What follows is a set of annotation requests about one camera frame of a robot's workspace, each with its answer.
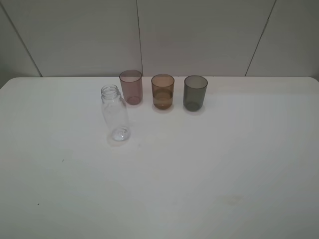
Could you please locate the clear plastic water bottle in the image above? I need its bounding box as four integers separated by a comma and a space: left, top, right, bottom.
101, 85, 131, 142

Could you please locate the amber translucent cup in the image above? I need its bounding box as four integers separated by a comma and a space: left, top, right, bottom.
151, 74, 174, 110

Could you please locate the pink translucent cup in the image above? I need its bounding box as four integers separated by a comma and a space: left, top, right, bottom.
119, 70, 143, 105

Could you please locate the grey translucent cup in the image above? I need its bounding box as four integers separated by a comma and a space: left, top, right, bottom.
183, 75, 208, 112

